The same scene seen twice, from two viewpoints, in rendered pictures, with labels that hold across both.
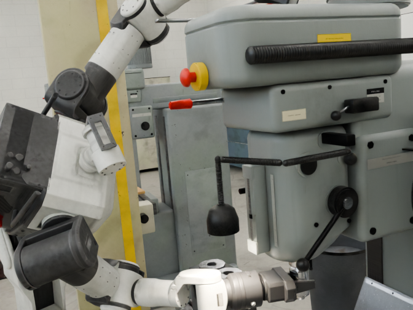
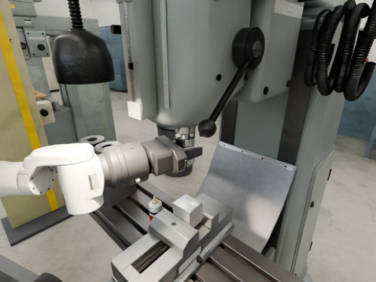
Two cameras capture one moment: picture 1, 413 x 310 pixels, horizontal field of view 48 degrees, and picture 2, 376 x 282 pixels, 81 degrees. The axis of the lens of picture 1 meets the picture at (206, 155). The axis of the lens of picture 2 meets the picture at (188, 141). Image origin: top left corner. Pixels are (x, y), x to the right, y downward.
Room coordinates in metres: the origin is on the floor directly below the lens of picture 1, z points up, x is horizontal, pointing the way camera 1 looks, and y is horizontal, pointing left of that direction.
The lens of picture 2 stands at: (0.66, -0.03, 1.46)
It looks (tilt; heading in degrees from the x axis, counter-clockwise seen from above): 23 degrees down; 338
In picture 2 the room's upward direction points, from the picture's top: straight up
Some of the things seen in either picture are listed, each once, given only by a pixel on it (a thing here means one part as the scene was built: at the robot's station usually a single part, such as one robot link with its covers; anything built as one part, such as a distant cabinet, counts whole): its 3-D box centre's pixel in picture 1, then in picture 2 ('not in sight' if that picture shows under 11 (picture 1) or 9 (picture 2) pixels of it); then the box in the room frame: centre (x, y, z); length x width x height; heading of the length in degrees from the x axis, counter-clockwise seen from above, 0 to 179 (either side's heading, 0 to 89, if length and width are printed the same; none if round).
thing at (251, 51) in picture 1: (342, 50); not in sight; (0.99, -0.30, 1.79); 0.45 x 0.04 x 0.04; 114
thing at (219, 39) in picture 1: (292, 47); not in sight; (1.11, -0.22, 1.81); 0.47 x 0.26 x 0.16; 114
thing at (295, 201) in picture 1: (295, 189); (186, 40); (1.11, -0.21, 1.47); 0.21 x 0.19 x 0.32; 24
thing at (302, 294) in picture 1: (299, 282); (184, 150); (1.11, -0.21, 1.23); 0.05 x 0.05 x 0.06
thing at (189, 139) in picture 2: (298, 269); (184, 137); (1.11, -0.21, 1.26); 0.05 x 0.05 x 0.01
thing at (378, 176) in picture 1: (356, 177); (238, 41); (1.19, -0.38, 1.47); 0.24 x 0.19 x 0.26; 24
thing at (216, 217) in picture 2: not in sight; (180, 234); (1.09, -0.18, 0.99); 0.35 x 0.15 x 0.11; 116
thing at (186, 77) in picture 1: (188, 77); not in sight; (1.00, 0.02, 1.76); 0.04 x 0.03 x 0.04; 24
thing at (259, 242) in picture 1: (256, 208); (138, 55); (1.06, -0.11, 1.45); 0.04 x 0.04 x 0.21; 24
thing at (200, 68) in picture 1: (198, 76); not in sight; (1.01, 0.00, 1.76); 0.06 x 0.02 x 0.06; 24
